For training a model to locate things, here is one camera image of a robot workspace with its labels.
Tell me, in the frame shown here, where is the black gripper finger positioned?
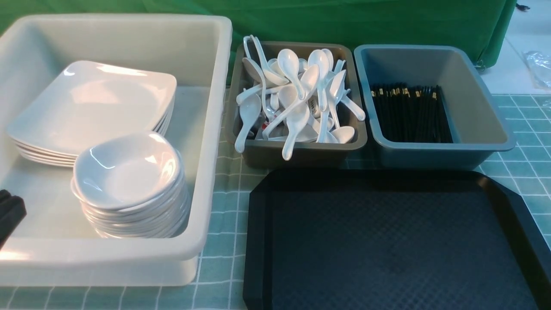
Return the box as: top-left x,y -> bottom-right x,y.
0,189 -> 11,204

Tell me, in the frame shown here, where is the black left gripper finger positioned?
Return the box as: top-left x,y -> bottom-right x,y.
0,196 -> 26,248

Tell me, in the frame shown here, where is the large white rice plate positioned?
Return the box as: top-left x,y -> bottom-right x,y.
6,60 -> 177,156

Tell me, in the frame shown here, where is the small white bowl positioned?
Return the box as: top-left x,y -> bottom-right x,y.
71,131 -> 183,211

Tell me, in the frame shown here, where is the bottom white square plate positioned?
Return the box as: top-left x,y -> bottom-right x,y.
18,111 -> 174,168

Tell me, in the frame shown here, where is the white square plate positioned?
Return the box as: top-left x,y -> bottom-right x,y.
16,105 -> 175,165
18,111 -> 174,168
15,101 -> 176,162
11,99 -> 175,161

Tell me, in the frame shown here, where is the top white square plate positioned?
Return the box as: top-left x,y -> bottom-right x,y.
11,99 -> 175,161

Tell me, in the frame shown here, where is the large white plastic tub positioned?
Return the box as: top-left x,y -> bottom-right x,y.
0,14 -> 232,287

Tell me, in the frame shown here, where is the stack of small white bowls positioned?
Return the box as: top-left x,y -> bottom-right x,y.
71,149 -> 192,239

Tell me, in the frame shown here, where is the teal checkered tablecloth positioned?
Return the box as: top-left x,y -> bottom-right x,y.
1,94 -> 550,310

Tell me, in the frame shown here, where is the white spoon left edge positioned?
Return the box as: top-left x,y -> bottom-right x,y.
234,94 -> 262,154

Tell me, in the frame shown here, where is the white spoon back left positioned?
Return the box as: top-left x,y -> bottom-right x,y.
250,35 -> 290,87

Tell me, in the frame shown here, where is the olive grey spoon bin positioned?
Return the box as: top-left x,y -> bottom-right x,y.
223,41 -> 368,169

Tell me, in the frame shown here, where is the white spoon hanging front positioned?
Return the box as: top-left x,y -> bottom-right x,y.
282,102 -> 310,161

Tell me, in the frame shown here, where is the white spoon centre tall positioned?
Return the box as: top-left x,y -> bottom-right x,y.
262,64 -> 319,140

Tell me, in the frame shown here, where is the white spoon right side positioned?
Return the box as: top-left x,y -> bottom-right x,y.
330,69 -> 366,121

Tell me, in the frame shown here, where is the black serving tray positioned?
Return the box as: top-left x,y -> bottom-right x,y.
242,168 -> 551,310

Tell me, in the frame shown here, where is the bundle of black chopsticks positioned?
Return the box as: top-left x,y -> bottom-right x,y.
370,83 -> 453,143

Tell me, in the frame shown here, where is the blue grey chopstick bin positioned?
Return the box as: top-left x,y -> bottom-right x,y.
354,44 -> 516,170

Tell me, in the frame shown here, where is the green cloth backdrop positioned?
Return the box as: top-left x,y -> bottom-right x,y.
1,0 -> 515,69

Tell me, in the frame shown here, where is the clear plastic wrapper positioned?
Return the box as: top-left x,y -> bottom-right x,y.
522,50 -> 551,90

